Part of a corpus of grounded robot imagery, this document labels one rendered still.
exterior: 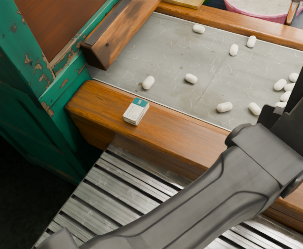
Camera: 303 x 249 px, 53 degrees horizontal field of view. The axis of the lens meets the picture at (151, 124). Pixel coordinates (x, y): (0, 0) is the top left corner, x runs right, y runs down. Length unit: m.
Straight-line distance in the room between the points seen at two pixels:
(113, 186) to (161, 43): 0.42
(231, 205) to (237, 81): 0.53
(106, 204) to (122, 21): 0.44
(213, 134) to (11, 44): 0.43
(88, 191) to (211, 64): 0.44
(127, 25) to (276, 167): 0.59
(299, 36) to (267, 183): 0.63
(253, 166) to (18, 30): 0.48
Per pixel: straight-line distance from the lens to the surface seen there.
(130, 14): 0.83
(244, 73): 0.80
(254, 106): 0.72
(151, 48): 0.87
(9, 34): 0.61
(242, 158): 0.31
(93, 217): 0.72
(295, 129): 0.38
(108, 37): 0.77
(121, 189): 0.73
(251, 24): 0.90
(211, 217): 0.27
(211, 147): 0.65
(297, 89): 0.44
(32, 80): 0.67
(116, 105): 0.73
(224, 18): 0.91
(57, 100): 0.75
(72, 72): 0.76
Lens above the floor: 1.34
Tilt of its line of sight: 57 degrees down
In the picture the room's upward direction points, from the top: 12 degrees counter-clockwise
